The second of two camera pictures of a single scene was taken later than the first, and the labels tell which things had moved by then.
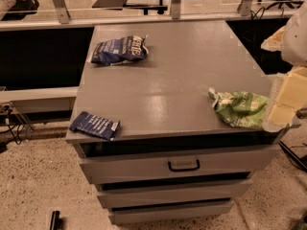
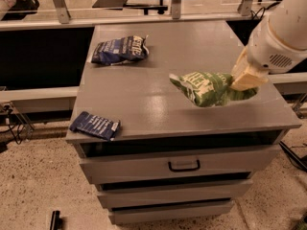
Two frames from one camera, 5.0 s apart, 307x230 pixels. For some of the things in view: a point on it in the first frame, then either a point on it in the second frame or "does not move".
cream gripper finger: [292, 98] -> [247, 80]
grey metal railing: [64, 20] does not move
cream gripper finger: [274, 43] -> [241, 64]
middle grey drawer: [131, 195] does not move
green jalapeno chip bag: [240, 107] -> [210, 88]
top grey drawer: [102, 163] does not move
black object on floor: [56, 222] does not move
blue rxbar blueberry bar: [86, 123] does not move
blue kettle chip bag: [120, 51] does not move
